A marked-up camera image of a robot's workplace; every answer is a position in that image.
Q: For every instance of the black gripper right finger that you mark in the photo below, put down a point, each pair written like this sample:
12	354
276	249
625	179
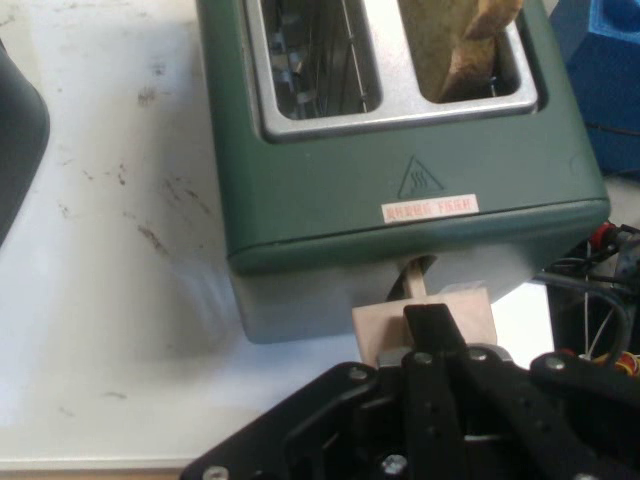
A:
550	425

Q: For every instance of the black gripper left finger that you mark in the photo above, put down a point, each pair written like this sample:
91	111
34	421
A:
320	425

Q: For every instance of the beige toaster lever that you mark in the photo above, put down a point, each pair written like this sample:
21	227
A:
375	330

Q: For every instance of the green toaster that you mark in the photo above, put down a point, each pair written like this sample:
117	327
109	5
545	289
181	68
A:
325	190

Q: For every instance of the blue toy brick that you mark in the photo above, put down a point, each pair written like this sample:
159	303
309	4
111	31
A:
605	100

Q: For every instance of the toast bread slice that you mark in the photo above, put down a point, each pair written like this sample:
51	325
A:
465	55

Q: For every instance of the black coffee machine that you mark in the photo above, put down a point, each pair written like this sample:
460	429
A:
20	150

